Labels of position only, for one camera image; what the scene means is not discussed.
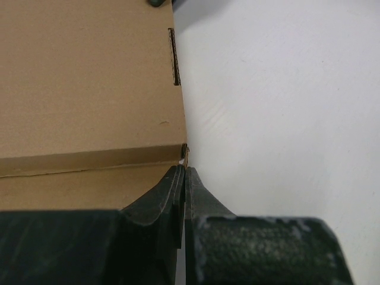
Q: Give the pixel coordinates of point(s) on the cardboard box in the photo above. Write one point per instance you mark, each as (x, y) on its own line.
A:
(92, 113)

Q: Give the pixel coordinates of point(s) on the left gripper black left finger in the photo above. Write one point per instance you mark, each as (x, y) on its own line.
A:
(135, 245)

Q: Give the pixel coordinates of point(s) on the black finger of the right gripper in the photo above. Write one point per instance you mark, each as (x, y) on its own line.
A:
(156, 3)

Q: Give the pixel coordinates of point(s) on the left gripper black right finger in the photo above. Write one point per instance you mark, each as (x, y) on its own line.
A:
(223, 248)

